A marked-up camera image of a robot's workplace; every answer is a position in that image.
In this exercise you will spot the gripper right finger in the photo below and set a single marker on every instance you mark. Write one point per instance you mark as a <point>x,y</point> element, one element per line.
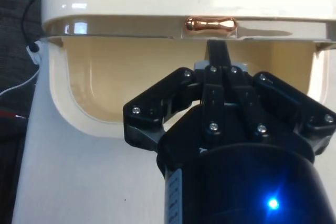
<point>278,93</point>

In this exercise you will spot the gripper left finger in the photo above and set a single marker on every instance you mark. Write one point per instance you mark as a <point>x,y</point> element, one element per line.
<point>157,98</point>

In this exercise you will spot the cream box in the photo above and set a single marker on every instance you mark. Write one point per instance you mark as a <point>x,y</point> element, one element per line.
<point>105,77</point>

